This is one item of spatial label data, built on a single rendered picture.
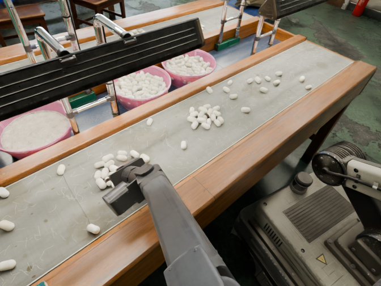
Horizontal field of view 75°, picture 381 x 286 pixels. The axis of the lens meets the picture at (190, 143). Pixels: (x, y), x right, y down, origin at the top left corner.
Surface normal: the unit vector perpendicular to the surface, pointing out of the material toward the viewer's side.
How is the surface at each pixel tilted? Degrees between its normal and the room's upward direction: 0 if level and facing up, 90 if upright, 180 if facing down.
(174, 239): 44
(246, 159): 0
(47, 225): 0
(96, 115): 0
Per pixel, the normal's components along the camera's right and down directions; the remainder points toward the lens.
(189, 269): -0.49, -0.82
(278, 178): 0.07, -0.67
